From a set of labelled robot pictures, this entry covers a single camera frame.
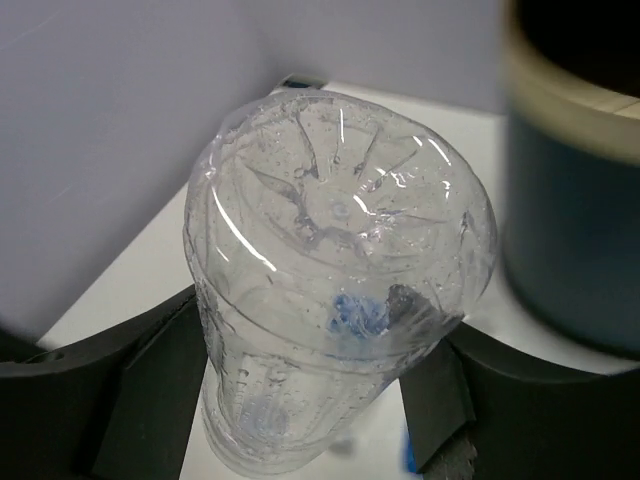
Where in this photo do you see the dark blue gold-rimmed bin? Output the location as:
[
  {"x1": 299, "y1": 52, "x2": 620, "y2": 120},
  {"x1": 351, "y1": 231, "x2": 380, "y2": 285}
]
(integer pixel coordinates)
[{"x1": 503, "y1": 1, "x2": 639, "y2": 358}]

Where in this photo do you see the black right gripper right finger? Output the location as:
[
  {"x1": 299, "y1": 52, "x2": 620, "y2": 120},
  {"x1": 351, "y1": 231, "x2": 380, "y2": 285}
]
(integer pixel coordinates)
[{"x1": 400, "y1": 324, "x2": 639, "y2": 479}]

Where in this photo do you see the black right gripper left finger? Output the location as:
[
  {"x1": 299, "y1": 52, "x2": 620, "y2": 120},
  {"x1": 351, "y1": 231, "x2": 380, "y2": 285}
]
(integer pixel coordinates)
[{"x1": 1, "y1": 287, "x2": 207, "y2": 479}]

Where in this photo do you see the clear crushed bottle white cap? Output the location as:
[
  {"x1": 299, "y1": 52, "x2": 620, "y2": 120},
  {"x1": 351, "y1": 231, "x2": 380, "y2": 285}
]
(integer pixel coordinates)
[{"x1": 183, "y1": 89, "x2": 497, "y2": 478}]

